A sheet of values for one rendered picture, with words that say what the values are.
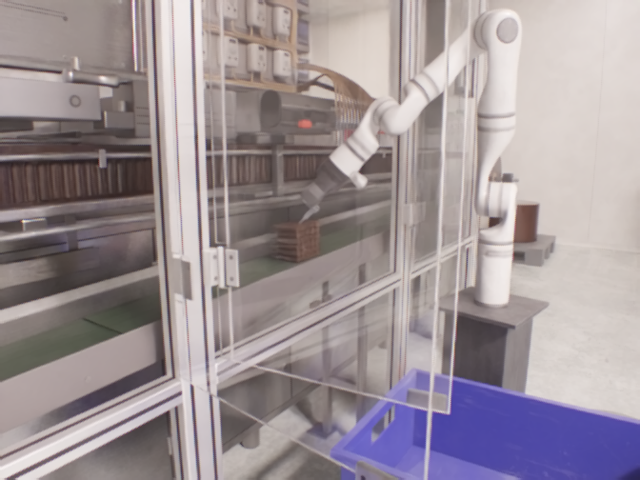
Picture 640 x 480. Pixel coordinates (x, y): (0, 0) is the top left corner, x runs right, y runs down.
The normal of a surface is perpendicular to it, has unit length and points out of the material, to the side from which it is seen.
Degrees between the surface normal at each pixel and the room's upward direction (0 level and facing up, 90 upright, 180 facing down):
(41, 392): 90
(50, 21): 90
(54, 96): 90
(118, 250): 90
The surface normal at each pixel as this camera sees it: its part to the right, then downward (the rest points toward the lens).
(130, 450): 0.83, 0.11
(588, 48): -0.56, 0.15
